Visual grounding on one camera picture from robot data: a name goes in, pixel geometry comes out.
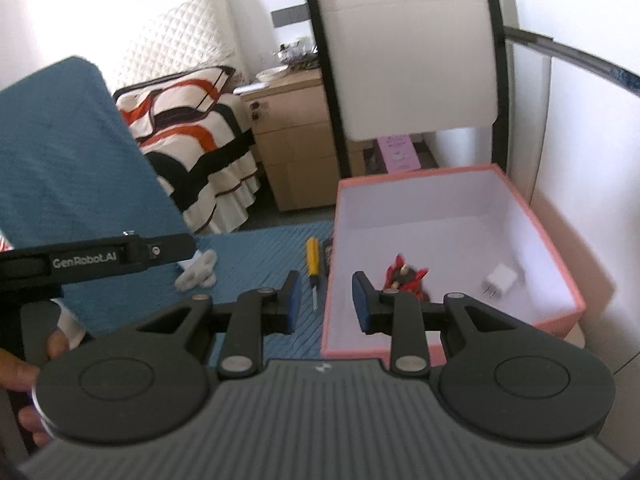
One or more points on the wooden nightstand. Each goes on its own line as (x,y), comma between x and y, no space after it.
(295,160)

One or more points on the pink cardboard box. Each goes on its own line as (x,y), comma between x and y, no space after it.
(450,220)

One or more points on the grey wall panel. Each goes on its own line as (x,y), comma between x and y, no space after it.
(290,15)

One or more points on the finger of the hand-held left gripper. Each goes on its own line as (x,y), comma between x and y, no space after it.
(170,250)

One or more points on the red and black toy figure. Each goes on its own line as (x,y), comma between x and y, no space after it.
(407,277)

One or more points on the pink paper booklet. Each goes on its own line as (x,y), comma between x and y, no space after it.
(398,152)

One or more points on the black lighter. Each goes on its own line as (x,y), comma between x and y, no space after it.
(327,257)

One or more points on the striped bedspread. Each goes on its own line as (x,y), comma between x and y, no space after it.
(200,125)

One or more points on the white plug charger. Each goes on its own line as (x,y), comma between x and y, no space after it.
(500,280)

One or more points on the white chair with black frame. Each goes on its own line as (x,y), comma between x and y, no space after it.
(410,60)

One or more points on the dark metal rail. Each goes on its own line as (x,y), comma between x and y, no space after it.
(575,52)

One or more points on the white dish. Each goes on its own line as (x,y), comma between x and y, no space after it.
(272,72)

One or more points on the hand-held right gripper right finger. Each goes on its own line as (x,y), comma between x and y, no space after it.
(360,305)

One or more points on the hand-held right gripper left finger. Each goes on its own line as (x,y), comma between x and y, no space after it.
(295,302)

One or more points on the person's left hand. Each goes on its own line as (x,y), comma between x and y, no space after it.
(20,375)

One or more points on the large blue blanket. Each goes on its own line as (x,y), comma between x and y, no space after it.
(60,160)

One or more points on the cream quilted headboard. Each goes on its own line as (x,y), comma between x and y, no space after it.
(175,35)

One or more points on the small bedside clutter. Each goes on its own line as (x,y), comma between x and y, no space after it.
(297,54)

